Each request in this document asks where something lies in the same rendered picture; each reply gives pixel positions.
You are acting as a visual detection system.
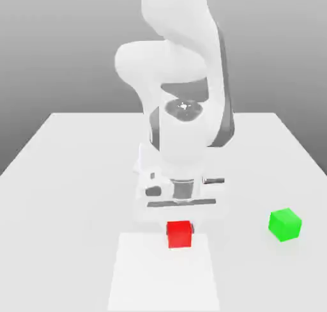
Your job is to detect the small green cube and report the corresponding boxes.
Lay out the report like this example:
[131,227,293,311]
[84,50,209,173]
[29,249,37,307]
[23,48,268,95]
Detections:
[268,207,303,243]

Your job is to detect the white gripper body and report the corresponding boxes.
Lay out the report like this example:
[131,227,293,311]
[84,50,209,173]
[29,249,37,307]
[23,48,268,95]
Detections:
[132,198,226,228]

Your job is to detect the small red cube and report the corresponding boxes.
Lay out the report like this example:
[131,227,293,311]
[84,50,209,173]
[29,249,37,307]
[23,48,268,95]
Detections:
[166,220,194,249]

